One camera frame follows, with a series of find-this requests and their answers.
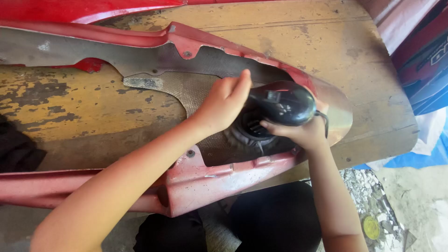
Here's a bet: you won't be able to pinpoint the yellow round disc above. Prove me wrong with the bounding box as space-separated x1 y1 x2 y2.
362 215 382 241

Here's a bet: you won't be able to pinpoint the person's right hand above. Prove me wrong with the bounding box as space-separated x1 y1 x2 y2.
260 100 330 152

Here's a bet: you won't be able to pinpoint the black sander cord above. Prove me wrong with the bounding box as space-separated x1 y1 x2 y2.
314 110 330 139

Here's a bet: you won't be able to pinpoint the glossy red body panel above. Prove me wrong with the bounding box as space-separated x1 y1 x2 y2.
0 0 247 25

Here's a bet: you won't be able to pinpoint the person's black trousers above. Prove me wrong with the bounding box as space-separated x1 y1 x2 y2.
133 181 323 252

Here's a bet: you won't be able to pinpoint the white plastic sheet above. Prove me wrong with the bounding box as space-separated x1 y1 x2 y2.
365 106 448 172

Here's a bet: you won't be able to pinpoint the red and blue motorcycle fairing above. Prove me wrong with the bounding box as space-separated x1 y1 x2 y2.
390 0 448 116

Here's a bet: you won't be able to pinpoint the person's left hand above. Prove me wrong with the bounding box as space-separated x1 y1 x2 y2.
195 69 253 136

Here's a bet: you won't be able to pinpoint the blue tarp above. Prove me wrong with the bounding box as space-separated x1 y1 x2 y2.
353 117 448 171

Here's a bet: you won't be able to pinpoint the black electric sander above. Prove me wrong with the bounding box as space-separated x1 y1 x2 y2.
224 80 318 158

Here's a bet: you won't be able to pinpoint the large red motorcycle fairing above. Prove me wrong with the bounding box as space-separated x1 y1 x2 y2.
0 19 354 218

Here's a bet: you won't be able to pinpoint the black cloth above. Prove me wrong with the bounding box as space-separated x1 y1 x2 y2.
0 115 48 174

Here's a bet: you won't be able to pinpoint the heap of grey debris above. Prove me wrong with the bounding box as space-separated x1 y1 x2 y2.
339 168 418 252

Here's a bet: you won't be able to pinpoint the pink and white panel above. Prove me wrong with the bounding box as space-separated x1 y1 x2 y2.
357 0 442 56

